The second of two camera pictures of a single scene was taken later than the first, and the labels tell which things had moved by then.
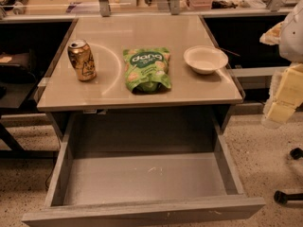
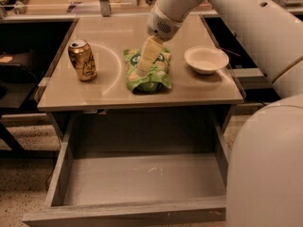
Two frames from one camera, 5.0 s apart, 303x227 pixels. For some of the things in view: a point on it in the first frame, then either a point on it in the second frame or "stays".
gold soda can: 83,60 stays
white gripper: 293,40 -> 162,26
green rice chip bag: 146,69 stays
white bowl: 205,60 stays
